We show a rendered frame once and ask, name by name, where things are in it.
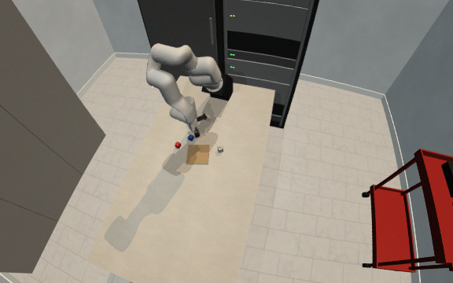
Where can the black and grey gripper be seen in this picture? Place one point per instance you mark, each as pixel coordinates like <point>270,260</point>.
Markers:
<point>195,128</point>

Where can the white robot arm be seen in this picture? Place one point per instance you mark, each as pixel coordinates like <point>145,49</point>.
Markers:
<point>201,70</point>

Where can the tan mat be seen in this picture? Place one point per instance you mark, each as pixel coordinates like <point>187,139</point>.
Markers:
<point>197,154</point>

